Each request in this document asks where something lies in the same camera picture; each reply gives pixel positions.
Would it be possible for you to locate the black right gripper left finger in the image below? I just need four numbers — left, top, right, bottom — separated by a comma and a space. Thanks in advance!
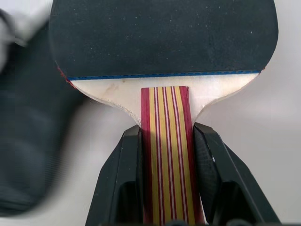
82, 124, 145, 226

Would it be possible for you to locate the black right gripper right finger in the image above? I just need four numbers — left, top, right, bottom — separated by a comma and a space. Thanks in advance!
192, 122, 282, 226

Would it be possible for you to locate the table tennis paddle black rubber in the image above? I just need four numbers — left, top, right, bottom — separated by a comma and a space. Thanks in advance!
48, 0, 279, 226

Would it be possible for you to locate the black fabric paddle case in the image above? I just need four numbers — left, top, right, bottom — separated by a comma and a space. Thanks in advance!
0, 8, 89, 212

